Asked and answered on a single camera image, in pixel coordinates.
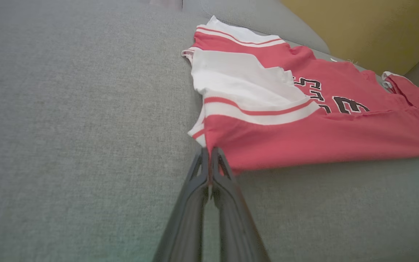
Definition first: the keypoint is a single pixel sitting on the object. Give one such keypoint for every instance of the large grey sofa seat cushion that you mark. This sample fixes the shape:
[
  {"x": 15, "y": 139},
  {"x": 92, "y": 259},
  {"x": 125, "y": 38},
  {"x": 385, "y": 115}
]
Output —
[{"x": 67, "y": 127}]

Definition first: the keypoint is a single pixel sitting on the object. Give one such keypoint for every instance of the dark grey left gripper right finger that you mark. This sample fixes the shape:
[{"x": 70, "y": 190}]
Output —
[{"x": 235, "y": 225}]

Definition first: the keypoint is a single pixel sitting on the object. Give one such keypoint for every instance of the small grey sofa cushion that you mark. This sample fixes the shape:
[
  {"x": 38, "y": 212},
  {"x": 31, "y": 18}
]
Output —
[{"x": 253, "y": 18}]

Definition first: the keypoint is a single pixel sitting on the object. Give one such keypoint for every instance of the red white sports shorts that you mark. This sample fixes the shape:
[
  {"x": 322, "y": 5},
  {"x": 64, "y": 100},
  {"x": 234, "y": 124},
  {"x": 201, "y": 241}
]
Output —
[{"x": 416, "y": 96}]

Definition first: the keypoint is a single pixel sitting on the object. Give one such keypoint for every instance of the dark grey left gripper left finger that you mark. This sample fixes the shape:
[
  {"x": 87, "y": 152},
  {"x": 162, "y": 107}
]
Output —
[{"x": 187, "y": 218}]

